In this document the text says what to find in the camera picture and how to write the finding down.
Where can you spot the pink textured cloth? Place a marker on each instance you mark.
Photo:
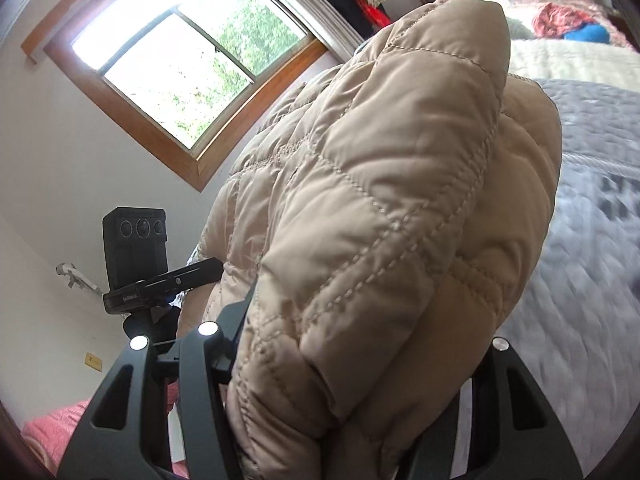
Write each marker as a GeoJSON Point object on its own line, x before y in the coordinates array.
{"type": "Point", "coordinates": [55, 435]}

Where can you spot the red plaid cloth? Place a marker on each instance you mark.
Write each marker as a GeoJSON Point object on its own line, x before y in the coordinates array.
{"type": "Point", "coordinates": [560, 17]}

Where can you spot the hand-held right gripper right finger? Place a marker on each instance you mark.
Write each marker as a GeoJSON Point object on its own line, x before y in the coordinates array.
{"type": "Point", "coordinates": [505, 400]}

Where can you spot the grey pillow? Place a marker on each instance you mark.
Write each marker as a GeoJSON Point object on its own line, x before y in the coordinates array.
{"type": "Point", "coordinates": [520, 29]}

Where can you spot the blue cloth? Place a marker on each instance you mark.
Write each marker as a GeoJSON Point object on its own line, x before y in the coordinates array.
{"type": "Point", "coordinates": [590, 34]}

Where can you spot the pink floral bed sheet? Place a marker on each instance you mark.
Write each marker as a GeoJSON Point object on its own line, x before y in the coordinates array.
{"type": "Point", "coordinates": [520, 2]}

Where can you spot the yellowed wall socket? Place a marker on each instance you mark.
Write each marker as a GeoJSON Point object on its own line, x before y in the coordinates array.
{"type": "Point", "coordinates": [93, 361]}

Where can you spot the wooden framed window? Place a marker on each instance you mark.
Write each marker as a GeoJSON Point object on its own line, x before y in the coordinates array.
{"type": "Point", "coordinates": [175, 70]}

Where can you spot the white wall fixture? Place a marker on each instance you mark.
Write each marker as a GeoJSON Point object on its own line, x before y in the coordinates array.
{"type": "Point", "coordinates": [77, 276]}

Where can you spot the beige quilted jacket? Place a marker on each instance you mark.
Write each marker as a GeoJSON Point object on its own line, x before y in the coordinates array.
{"type": "Point", "coordinates": [375, 210]}

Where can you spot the red hanging garment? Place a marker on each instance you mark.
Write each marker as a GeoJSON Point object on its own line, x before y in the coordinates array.
{"type": "Point", "coordinates": [372, 12]}

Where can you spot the grey and cream quilted bedspread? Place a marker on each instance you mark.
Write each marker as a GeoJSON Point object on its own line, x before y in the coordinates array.
{"type": "Point", "coordinates": [575, 260]}

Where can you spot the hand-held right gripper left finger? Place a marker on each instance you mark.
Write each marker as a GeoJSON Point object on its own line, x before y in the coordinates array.
{"type": "Point", "coordinates": [235, 320]}

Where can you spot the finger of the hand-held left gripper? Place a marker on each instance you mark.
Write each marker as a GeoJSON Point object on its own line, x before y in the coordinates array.
{"type": "Point", "coordinates": [200, 271]}

